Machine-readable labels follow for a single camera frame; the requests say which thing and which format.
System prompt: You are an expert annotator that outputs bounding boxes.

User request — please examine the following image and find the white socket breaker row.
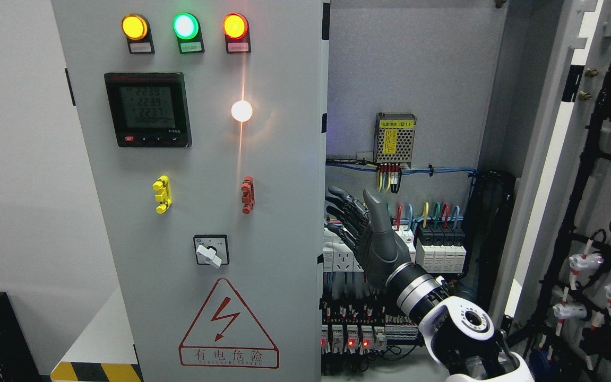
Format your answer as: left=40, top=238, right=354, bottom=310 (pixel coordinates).
left=324, top=225, right=416, bottom=272

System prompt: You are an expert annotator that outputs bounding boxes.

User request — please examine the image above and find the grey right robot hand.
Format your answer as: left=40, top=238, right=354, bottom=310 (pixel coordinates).
left=325, top=186, right=410, bottom=289

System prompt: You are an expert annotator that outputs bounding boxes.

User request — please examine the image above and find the yellow indicator lamp left door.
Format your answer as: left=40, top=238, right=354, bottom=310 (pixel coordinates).
left=121, top=14, right=155, bottom=54

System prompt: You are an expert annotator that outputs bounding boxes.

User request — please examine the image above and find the red electric hazard warning sticker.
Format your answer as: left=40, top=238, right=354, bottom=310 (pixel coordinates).
left=178, top=277, right=280, bottom=368

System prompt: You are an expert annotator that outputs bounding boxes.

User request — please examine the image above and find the relay row with red leds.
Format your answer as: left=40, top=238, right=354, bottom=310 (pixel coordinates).
left=320, top=324, right=389, bottom=355

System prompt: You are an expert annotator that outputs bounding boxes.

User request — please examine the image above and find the green indicator lamp left door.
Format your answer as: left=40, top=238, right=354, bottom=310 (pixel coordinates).
left=172, top=12, right=205, bottom=54

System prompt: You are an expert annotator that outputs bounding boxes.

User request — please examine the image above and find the grey electrical cabinet body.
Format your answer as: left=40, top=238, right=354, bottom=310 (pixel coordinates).
left=327, top=1, right=584, bottom=372

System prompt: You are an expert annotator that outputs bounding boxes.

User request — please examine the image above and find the red terminal post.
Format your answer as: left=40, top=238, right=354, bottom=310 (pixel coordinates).
left=240, top=176, right=256, bottom=215

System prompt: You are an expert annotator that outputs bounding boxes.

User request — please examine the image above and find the metal mesh power supply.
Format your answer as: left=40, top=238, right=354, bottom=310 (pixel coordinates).
left=374, top=112, right=417, bottom=167

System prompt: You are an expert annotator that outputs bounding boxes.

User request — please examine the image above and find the red indicator lamp left door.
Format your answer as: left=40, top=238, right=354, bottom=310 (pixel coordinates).
left=222, top=13, right=251, bottom=54

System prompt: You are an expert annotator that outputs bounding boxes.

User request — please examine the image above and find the yellow terminal post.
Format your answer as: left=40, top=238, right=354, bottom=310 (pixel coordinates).
left=152, top=175, right=172, bottom=214

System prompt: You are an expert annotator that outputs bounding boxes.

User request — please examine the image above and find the black surge protector block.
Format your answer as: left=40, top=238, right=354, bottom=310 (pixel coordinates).
left=415, top=225, right=468, bottom=280

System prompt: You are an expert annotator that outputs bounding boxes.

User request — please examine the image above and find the black cable loom right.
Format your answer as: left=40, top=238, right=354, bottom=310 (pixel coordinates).
left=467, top=171, right=534, bottom=359

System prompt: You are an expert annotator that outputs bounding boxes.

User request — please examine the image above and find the white rotary selector switch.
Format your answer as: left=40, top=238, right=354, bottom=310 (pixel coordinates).
left=193, top=235, right=229, bottom=269

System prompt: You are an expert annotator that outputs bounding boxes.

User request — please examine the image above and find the grey cabinet door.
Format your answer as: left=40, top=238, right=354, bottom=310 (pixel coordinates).
left=509, top=1, right=611, bottom=381
left=52, top=1, right=329, bottom=381

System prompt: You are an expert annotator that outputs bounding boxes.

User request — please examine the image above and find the black digital power meter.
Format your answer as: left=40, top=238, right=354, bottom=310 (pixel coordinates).
left=104, top=72, right=193, bottom=148

